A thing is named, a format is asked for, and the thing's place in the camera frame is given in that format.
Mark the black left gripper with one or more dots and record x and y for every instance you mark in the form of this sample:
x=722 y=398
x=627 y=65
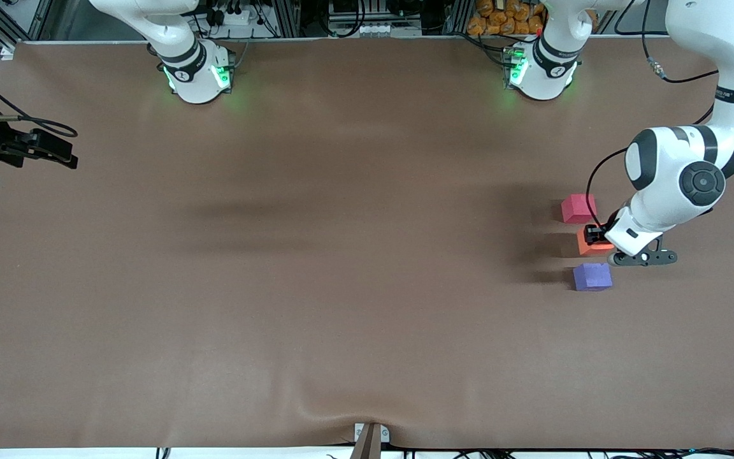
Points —
x=595 y=234

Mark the orange foam block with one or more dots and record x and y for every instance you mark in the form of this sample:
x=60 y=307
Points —
x=590 y=248

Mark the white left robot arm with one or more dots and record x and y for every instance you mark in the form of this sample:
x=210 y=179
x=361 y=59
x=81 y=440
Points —
x=666 y=191

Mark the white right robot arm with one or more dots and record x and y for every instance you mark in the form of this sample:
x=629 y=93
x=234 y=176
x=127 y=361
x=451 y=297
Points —
x=182 y=64

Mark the red foam block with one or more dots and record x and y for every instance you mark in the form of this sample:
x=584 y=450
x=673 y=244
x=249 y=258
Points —
x=578 y=208

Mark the purple foam block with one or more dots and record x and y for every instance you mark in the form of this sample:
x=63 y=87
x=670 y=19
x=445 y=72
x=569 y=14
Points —
x=593 y=277

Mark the bag of oranges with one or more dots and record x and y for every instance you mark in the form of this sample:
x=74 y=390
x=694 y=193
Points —
x=501 y=19

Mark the white power strip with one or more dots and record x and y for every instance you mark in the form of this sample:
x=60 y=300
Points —
x=233 y=17

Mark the brown table mat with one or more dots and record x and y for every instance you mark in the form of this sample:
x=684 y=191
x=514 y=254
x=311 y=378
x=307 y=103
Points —
x=367 y=350

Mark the grey table clamp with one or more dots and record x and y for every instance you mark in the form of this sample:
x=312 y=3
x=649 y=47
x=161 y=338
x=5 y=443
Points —
x=370 y=440

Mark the white connector strip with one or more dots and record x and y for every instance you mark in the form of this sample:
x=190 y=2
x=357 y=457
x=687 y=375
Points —
x=373 y=29

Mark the aluminium frame profile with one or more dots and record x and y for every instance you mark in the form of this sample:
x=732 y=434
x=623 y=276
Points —
x=8 y=51

